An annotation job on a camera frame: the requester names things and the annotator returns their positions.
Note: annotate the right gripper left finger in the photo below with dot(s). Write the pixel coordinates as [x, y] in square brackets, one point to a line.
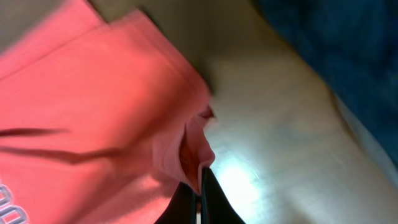
[182, 208]

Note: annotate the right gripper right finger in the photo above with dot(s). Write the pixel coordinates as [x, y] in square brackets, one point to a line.
[215, 207]

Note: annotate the red soccer t-shirt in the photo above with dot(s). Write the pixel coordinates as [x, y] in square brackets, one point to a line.
[87, 110]

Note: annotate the navy blue shirt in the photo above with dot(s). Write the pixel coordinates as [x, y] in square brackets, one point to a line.
[352, 45]

